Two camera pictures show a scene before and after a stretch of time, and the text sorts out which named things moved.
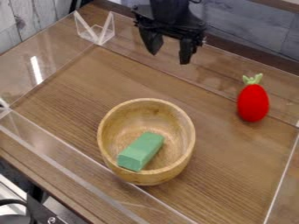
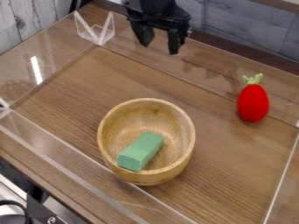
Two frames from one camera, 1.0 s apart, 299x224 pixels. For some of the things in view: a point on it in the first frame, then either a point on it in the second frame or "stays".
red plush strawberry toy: x=254 y=100 stays
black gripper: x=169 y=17 -> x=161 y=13
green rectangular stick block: x=138 y=153 stays
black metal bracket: x=41 y=214 stays
